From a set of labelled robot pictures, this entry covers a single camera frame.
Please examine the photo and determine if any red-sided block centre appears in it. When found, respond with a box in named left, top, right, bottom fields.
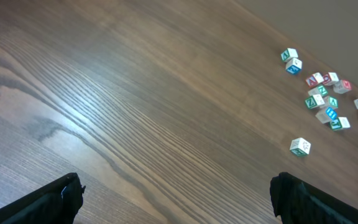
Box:
left=305, top=72, right=324, bottom=88

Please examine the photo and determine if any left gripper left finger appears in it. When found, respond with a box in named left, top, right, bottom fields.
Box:
left=0, top=172, right=86, bottom=224

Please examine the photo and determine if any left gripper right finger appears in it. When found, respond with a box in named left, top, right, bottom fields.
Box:
left=270, top=172, right=358, bottom=224

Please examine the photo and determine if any blue H block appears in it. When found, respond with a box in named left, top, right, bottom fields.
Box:
left=315, top=107, right=337, bottom=124

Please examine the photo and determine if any red-edged white block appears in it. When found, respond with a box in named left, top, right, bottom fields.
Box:
left=323, top=72, right=339, bottom=86

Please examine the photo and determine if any teal-sided circle block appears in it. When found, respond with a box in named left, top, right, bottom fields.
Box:
left=329, top=117, right=351, bottom=131

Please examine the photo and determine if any green-edged white block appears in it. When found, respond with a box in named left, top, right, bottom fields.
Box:
left=305, top=94, right=325, bottom=110

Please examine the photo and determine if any blue-sided block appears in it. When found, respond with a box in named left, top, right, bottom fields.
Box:
left=285, top=58, right=303, bottom=75

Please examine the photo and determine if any green-sided picture block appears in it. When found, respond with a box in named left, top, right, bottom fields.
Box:
left=290, top=138, right=311, bottom=157

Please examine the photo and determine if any red M block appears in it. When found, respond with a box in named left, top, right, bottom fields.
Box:
left=333, top=80, right=352, bottom=94

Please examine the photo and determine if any green N block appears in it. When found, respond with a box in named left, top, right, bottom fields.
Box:
left=308, top=85, right=328, bottom=96

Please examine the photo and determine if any green-edged block far left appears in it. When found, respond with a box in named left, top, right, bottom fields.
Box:
left=280, top=48, right=298, bottom=63

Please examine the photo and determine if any green V block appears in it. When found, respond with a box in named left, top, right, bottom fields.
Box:
left=320, top=96, right=338, bottom=110

